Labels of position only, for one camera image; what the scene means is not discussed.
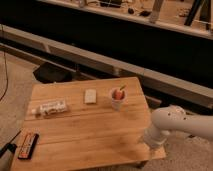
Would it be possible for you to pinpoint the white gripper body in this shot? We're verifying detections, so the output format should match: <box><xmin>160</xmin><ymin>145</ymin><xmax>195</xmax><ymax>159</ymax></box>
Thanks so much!
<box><xmin>143</xmin><ymin>125</ymin><xmax>169</xmax><ymax>149</ymax></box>

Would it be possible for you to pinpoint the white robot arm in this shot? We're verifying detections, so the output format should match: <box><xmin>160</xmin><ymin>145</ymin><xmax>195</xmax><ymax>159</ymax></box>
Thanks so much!
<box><xmin>143</xmin><ymin>105</ymin><xmax>213</xmax><ymax>149</ymax></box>

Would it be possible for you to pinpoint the white cup with carrot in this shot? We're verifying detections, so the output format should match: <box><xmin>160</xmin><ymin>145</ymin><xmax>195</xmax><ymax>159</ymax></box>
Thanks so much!
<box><xmin>110</xmin><ymin>86</ymin><xmax>126</xmax><ymax>110</ymax></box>

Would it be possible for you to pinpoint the small white rectangular block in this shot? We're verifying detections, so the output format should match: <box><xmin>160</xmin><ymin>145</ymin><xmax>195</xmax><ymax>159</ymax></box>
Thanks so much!
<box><xmin>84</xmin><ymin>89</ymin><xmax>97</xmax><ymax>104</ymax></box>

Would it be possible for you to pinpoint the white plastic wrapped package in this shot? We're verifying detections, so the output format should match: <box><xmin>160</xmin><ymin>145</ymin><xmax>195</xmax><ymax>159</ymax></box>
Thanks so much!
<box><xmin>31</xmin><ymin>100</ymin><xmax>68</xmax><ymax>116</ymax></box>

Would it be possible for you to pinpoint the black bag on floor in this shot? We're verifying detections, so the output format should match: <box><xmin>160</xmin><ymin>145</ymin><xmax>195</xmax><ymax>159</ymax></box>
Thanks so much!
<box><xmin>33</xmin><ymin>62</ymin><xmax>72</xmax><ymax>83</ymax></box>

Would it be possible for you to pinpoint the black handle tool at edge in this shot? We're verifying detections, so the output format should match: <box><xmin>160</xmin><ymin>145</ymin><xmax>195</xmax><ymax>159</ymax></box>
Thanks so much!
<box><xmin>0</xmin><ymin>132</ymin><xmax>20</xmax><ymax>158</ymax></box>

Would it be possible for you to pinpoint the black cable on floor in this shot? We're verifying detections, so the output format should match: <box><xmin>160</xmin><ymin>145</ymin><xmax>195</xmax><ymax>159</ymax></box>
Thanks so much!
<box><xmin>0</xmin><ymin>49</ymin><xmax>10</xmax><ymax>101</ymax></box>

